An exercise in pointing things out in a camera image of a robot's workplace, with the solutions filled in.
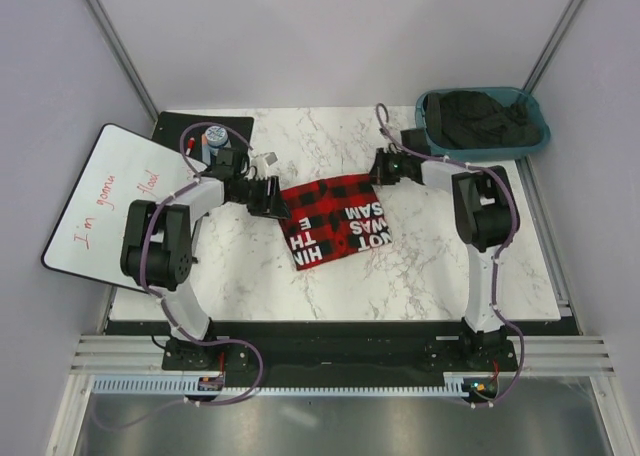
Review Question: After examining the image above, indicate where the black clothing in bin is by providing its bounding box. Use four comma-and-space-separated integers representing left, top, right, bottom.
422, 88, 546, 150

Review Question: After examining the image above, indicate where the light blue cable duct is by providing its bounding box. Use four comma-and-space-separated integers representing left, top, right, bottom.
91, 372, 478, 397

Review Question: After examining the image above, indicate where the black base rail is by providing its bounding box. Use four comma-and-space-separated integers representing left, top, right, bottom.
162, 322, 518, 387

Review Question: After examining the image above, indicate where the purple cable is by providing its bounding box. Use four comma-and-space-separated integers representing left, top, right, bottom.
92, 121, 265, 431
374, 103, 526, 410

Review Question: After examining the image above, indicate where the blue orange eraser stick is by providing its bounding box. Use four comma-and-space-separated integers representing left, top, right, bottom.
201, 134, 211, 166

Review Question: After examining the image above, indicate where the red black plaid shirt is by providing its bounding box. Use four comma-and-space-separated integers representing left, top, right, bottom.
280, 174, 392, 271

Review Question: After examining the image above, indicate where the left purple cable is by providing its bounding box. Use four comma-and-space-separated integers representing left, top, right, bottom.
92, 121, 265, 431

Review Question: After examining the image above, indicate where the red whiteboard marker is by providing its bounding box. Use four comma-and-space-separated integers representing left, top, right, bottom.
185, 137, 195, 156

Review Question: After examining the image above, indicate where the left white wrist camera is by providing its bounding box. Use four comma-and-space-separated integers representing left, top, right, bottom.
251, 152, 278, 179

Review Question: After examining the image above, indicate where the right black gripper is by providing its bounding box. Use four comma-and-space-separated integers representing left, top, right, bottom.
363, 148, 409, 186

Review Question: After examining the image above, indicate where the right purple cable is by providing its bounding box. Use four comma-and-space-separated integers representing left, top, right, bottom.
374, 103, 526, 410

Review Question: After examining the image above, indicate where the white blue lidded jar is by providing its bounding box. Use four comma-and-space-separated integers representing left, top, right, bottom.
203, 125, 231, 156

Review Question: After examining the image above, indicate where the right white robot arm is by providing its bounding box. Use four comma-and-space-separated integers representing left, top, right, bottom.
369, 143, 520, 370

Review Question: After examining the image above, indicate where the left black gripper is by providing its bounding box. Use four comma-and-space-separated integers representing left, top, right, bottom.
230, 175, 291, 219

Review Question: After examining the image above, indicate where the black mat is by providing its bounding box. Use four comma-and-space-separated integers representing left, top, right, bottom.
151, 111, 254, 173

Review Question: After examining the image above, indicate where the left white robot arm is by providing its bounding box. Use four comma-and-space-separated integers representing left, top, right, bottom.
120, 148, 291, 369

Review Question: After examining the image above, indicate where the white dry erase board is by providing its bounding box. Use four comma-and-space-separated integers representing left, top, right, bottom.
42, 124, 204, 290

